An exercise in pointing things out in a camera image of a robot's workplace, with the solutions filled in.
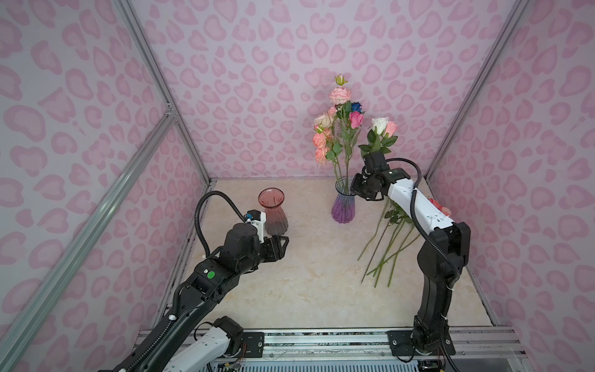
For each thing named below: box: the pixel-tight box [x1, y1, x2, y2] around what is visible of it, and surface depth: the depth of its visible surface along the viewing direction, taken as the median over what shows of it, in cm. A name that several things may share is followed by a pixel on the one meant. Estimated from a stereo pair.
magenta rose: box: [347, 111, 365, 183], surface depth 80 cm
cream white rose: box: [312, 113, 334, 128], surface depth 82 cm
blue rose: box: [350, 101, 364, 114], surface depth 84 cm
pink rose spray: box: [312, 73, 355, 187], surface depth 80 cm
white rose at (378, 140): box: [357, 116, 399, 156], surface depth 80 cm
